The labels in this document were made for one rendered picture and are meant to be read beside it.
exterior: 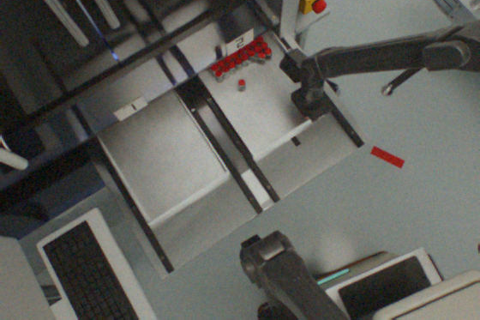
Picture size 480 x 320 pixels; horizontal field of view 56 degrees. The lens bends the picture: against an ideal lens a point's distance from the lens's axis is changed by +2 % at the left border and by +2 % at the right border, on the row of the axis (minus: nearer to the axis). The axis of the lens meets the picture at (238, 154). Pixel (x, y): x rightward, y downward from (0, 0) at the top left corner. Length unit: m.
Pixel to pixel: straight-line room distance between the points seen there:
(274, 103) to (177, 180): 0.36
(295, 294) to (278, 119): 0.72
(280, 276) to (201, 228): 0.58
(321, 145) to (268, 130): 0.15
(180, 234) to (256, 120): 0.39
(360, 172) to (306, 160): 0.96
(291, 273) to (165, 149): 0.70
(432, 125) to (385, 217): 0.52
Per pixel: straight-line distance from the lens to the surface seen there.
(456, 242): 2.29
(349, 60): 0.96
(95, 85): 1.04
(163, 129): 1.31
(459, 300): 0.83
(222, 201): 1.24
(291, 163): 1.26
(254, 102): 1.31
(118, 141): 1.33
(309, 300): 0.65
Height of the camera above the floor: 2.10
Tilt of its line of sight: 75 degrees down
